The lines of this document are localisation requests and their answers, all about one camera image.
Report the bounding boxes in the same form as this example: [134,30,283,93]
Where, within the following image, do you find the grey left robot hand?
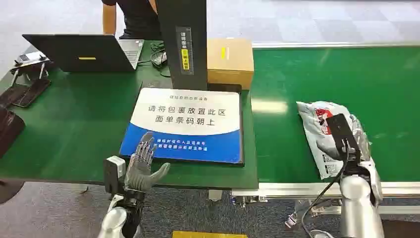
[124,131,171,193]

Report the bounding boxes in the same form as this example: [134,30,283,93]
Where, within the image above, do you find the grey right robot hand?
[316,139,375,177]

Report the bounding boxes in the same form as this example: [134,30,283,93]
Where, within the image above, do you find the white plastic parcel bag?
[296,101,373,180]

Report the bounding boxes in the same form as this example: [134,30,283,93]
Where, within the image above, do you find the blue white sign platform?
[119,84,246,167]

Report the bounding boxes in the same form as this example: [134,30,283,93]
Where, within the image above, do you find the green conveyor belt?
[251,46,420,184]

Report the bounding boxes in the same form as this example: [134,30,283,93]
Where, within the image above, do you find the yellow floor marking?
[172,230,249,238]

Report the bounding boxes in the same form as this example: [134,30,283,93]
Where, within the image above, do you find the dark laptop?
[22,34,145,73]

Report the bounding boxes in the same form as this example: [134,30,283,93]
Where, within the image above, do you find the black scanner column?
[155,0,209,91]

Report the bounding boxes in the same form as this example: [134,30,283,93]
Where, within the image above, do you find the dark brown bag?
[0,108,26,159]

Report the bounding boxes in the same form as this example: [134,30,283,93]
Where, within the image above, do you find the brown cardboard box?
[207,38,255,90]

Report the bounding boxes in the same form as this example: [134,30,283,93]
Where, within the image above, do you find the person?
[101,0,162,40]

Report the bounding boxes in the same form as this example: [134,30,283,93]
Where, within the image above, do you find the white device on stand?
[9,51,53,87]

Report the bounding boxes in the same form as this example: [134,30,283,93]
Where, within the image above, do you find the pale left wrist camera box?
[104,155,127,195]

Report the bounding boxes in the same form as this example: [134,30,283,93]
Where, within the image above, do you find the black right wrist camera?
[325,114,362,156]

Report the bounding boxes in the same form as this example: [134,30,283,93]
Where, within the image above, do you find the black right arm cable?
[300,139,351,238]

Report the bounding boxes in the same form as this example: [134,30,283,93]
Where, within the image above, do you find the aluminium conveyor frame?
[231,42,420,218]

